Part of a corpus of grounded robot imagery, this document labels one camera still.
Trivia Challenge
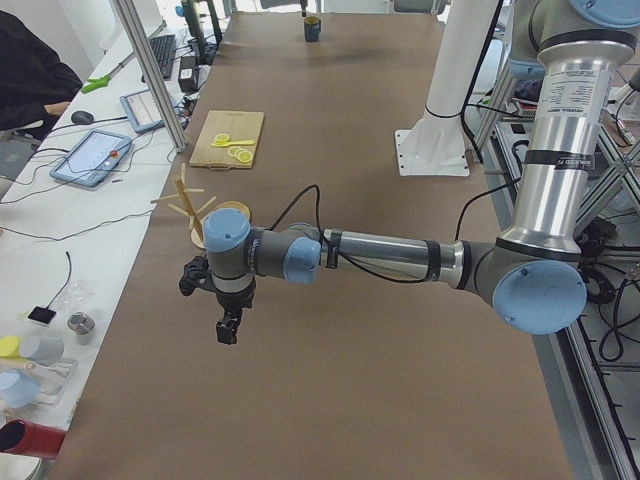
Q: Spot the black computer mouse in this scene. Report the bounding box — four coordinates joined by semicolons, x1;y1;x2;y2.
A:
70;110;95;125

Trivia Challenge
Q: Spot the lemon slice front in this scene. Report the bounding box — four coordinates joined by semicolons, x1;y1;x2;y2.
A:
234;149;253;164

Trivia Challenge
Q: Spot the light blue plastic cup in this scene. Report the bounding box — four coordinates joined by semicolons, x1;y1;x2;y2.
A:
1;369;40;408

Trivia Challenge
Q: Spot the red thermos bottle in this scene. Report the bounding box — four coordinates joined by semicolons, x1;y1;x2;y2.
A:
1;419;66;460

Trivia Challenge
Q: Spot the person in black clothes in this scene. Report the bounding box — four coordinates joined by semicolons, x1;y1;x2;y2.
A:
1;11;83;140

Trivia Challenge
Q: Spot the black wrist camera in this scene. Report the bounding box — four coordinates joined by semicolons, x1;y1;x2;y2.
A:
178;255;216;297

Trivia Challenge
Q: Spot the dark blue mug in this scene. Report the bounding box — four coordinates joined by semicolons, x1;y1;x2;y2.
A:
303;16;321;43

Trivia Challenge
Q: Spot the teach pendant tablet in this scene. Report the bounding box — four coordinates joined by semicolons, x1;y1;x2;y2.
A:
119;89;164;134
50;129;133;188

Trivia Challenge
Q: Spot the teach pendant tablet near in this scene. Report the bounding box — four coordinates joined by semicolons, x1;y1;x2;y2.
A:
50;129;133;188

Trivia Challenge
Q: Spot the green handled tool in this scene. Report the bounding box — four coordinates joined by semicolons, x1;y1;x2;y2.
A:
80;52;135;94

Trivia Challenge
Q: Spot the black power adapter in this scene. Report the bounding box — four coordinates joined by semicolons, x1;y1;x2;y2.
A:
178;55;200;94

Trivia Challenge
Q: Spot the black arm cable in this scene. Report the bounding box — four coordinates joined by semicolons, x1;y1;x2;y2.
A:
264;183;524;284

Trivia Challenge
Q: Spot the teach pendant tablet far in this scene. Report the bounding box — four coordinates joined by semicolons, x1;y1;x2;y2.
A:
119;89;164;134

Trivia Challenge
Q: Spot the wooden cutting board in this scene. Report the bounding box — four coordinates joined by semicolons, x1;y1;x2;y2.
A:
189;110;265;170

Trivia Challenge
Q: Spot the clear plastic bag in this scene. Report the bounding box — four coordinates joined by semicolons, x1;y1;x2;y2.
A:
56;280;95;311

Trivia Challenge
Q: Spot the yellow plastic cup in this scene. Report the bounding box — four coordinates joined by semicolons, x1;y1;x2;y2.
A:
0;336;22;359

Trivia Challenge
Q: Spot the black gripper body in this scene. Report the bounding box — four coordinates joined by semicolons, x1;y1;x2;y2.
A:
216;279;256;319

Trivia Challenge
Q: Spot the black cable on desk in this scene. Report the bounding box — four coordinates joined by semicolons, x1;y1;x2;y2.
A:
47;249;74;310

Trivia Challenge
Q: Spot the steel canister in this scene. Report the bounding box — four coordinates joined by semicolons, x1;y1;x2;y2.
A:
67;312;96;345

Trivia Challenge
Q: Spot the black keyboard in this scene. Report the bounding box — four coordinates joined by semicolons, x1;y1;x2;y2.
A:
149;34;176;80

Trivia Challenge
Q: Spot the aluminium frame post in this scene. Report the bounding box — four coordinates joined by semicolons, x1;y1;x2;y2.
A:
113;0;187;153

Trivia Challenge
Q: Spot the small black box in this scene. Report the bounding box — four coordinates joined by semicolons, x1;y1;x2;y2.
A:
27;306;57;325

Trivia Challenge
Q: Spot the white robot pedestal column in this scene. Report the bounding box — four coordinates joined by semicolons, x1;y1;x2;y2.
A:
425;0;502;120

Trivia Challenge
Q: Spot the wooden cup storage rack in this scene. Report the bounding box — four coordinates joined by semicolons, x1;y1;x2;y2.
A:
150;163;251;248

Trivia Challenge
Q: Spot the yellow plastic knife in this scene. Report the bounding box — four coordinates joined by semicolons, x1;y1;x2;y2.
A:
210;140;256;148

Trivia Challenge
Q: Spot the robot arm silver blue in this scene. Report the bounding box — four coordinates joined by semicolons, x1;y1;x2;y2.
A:
195;1;639;345

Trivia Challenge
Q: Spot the grey plastic cup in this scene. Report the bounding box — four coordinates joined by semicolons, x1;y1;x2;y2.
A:
19;336;64;366

